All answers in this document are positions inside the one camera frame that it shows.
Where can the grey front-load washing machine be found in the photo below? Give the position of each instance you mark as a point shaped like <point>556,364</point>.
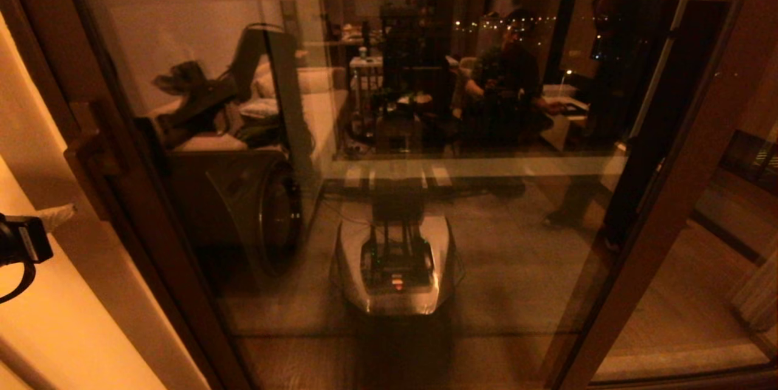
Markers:
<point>279,220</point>

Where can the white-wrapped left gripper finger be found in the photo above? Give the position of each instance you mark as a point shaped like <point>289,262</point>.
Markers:
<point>56,218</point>

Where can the glass window with wooden frame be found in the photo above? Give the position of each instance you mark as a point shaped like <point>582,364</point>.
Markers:
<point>729,317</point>

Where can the brown framed sliding glass door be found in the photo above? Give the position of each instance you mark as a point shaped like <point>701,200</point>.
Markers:
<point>665,208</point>

